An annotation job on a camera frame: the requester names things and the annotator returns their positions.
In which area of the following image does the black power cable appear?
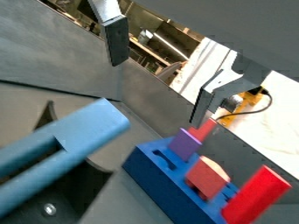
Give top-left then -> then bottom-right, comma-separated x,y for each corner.
215,90 -> 273,122

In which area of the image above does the purple peg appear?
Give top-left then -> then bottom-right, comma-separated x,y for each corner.
168,129 -> 201,162

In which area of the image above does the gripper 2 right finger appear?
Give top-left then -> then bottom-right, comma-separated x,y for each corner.
189,54 -> 271,128

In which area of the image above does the blue square-circle object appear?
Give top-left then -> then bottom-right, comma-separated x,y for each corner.
0,98 -> 129,218

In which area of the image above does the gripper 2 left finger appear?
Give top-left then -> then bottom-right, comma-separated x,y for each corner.
88,0 -> 129,67

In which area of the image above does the red hexagonal peg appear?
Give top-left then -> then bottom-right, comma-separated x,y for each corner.
221,165 -> 292,224

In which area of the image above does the yellow bracket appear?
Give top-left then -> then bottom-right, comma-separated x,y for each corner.
216,86 -> 273,127

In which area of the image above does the red square peg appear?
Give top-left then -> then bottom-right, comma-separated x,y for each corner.
188,118 -> 217,142

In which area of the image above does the red pentagon peg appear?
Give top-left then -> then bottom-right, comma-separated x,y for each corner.
184,156 -> 229,200

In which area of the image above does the blue shape-sorter base block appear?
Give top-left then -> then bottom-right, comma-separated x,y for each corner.
123,137 -> 239,224

